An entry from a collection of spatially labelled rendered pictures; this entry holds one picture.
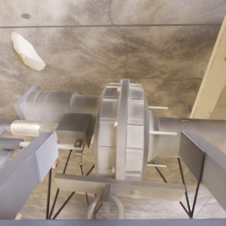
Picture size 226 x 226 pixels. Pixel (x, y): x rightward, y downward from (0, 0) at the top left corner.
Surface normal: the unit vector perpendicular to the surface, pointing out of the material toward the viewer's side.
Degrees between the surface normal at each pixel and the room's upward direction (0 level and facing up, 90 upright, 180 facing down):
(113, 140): 42
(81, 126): 90
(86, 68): 0
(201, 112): 0
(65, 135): 0
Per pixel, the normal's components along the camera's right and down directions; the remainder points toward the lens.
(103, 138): -0.11, -0.06
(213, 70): -0.11, 0.62
